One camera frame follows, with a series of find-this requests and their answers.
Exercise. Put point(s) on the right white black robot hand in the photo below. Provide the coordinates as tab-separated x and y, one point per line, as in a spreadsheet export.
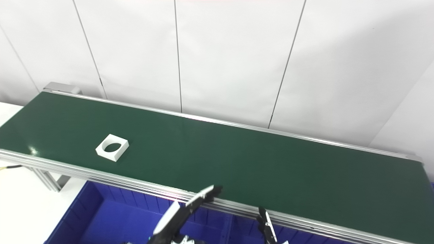
268	230

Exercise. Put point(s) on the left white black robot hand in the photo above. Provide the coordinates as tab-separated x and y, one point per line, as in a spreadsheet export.
176	217

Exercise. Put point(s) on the white square part round hole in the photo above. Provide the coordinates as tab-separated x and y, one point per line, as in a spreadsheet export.
118	152

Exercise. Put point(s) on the green conveyor belt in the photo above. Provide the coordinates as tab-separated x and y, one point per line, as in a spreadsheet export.
237	162
101	177

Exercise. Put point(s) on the aluminium conveyor leg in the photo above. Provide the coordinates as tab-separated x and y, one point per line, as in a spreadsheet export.
47	179

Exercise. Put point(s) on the grey conveyor end box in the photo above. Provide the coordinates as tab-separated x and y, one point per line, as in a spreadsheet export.
61	88

